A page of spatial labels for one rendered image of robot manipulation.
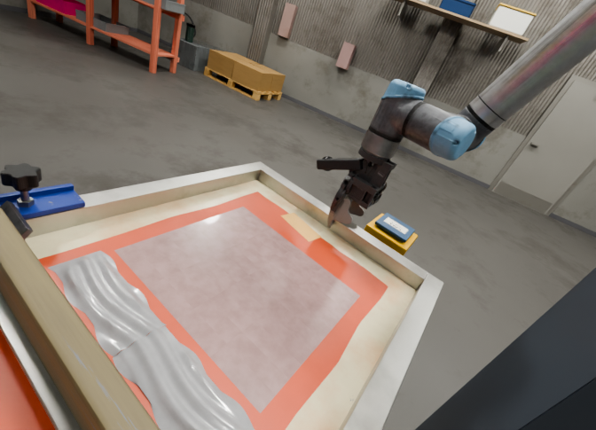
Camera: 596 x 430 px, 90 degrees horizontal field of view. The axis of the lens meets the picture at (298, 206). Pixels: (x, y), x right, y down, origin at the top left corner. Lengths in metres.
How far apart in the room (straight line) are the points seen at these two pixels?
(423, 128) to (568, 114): 6.26
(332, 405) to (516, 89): 0.62
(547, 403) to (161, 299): 0.67
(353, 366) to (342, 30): 6.51
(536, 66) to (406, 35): 5.89
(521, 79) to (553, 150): 6.21
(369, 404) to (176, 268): 0.35
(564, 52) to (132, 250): 0.80
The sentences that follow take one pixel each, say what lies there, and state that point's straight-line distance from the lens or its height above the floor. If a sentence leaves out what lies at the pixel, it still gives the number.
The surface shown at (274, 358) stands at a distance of 0.48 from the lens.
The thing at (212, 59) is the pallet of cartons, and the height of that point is 0.33.
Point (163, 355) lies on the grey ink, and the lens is 0.46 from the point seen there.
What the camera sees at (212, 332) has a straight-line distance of 0.48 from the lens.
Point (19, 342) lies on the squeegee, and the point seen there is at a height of 1.00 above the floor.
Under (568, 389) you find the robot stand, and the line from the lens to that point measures 0.73.
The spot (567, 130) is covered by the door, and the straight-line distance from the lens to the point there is 6.89.
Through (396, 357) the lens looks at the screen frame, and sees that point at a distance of 0.53.
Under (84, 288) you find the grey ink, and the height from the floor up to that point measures 0.96.
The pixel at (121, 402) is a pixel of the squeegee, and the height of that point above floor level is 1.06.
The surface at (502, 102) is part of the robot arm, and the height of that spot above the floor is 1.36.
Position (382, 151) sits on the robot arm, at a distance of 0.67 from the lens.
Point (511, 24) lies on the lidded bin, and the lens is 6.00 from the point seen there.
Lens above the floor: 1.35
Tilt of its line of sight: 29 degrees down
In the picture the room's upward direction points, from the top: 22 degrees clockwise
